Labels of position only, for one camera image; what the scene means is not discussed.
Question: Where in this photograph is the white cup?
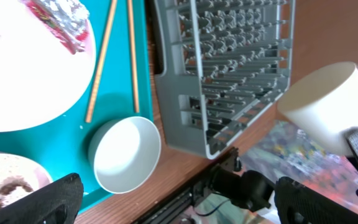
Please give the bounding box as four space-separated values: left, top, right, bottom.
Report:
277 62 358 156

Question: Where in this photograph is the red foil wrapper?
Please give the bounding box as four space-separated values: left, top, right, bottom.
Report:
21 0 90 55

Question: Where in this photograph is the wooden chopstick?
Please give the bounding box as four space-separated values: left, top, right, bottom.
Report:
127 0 140 113
85 0 117 123

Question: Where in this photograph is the large pink plate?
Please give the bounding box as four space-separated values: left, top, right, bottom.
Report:
0 1 97 132

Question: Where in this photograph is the small pink bowl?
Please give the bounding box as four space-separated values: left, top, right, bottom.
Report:
0 152 53 209

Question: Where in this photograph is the grey white bowl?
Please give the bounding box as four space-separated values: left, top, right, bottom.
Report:
88 116 162 194

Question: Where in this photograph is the teal plastic tray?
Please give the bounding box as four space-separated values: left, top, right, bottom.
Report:
0 0 153 213

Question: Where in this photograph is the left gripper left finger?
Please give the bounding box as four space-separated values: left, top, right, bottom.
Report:
0 173 84 224

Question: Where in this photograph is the grey dishwasher rack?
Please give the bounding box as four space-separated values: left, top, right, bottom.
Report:
151 0 296 159

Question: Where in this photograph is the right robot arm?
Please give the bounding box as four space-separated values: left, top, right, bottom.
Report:
209 128 358 214

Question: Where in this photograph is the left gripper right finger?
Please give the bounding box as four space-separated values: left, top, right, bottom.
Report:
274 177 358 224

